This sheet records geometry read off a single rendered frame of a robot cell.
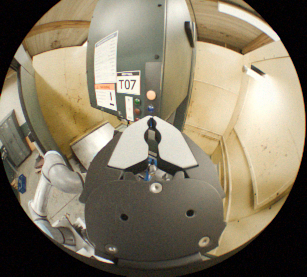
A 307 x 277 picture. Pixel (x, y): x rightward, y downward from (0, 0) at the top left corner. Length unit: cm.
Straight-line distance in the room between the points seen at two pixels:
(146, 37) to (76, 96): 132
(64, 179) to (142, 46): 49
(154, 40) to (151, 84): 12
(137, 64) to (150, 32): 10
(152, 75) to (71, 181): 44
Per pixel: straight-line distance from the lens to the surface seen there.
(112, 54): 35
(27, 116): 74
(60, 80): 142
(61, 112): 144
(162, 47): 24
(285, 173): 63
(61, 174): 40
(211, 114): 133
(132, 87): 27
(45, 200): 61
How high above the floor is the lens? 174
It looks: 32 degrees down
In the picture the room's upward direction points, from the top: 3 degrees clockwise
